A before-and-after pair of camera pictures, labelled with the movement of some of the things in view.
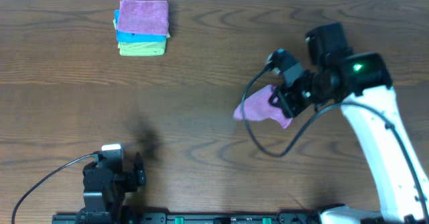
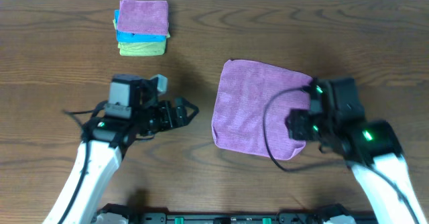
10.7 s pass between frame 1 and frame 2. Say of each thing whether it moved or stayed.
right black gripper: moved
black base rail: stayed
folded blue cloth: stayed
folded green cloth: stayed
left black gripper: moved
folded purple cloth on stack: stayed
